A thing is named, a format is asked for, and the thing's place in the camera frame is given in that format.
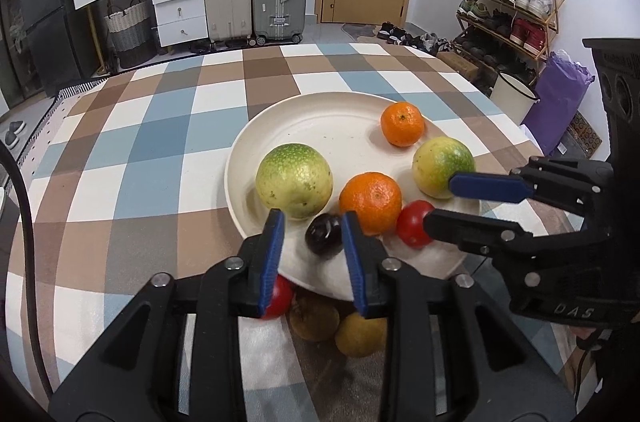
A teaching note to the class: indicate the small yellow-green citrus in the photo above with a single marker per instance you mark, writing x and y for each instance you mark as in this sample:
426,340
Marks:
440,162

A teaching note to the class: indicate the large green citrus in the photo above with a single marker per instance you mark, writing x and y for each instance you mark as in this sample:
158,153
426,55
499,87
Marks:
294,179

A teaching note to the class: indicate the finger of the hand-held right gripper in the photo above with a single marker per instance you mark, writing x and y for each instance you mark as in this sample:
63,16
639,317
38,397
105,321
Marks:
465,229
480,185

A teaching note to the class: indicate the white bucket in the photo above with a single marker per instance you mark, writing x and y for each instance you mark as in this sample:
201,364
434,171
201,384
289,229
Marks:
512,95

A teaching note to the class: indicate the brown longan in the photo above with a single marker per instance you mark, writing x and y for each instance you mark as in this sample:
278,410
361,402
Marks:
360,334
315,317

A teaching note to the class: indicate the brown cardboard box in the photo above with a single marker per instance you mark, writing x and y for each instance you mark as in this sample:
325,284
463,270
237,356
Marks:
460,63

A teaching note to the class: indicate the small red tomato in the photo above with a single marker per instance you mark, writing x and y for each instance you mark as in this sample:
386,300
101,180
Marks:
411,222

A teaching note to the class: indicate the white dotted rug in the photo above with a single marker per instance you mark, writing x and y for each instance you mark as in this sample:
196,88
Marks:
55,107

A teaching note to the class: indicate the dark purple plum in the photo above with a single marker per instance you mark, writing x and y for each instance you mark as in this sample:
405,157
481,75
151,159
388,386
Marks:
322,234

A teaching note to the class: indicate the purple bag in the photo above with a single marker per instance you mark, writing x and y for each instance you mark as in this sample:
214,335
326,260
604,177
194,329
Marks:
560,102

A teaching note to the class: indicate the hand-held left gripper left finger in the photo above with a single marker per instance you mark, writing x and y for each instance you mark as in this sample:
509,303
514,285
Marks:
272,252

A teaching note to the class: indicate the large red tomato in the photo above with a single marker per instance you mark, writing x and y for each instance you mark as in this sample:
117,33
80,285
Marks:
280,297

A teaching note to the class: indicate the wooden shoe rack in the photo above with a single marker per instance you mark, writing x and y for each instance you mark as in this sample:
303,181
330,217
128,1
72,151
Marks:
547,52

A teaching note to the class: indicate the woven laundry basket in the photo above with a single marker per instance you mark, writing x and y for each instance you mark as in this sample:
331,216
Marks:
130,37

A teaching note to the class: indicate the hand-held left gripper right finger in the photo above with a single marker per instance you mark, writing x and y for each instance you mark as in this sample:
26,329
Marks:
352,252

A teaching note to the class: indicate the dark shoes pile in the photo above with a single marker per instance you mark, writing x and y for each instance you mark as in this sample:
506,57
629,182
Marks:
410,37

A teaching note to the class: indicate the grey slippers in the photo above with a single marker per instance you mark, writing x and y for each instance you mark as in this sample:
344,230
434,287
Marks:
14,135

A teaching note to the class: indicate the orange tangerine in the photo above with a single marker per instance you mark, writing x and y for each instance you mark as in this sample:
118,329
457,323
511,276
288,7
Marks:
370,199
402,124

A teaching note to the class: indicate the cream round plate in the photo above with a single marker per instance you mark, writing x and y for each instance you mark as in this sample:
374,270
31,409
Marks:
320,127

